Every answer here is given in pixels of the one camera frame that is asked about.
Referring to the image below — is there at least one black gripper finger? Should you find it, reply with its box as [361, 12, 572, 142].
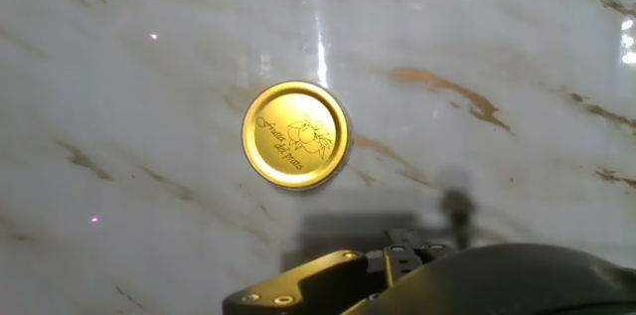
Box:
[222, 228, 451, 315]

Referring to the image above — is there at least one glass jar gold lid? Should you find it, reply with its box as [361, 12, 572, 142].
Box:
[239, 79, 355, 193]

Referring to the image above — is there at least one marble pattern mat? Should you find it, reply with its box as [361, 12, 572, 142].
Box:
[0, 0, 636, 315]

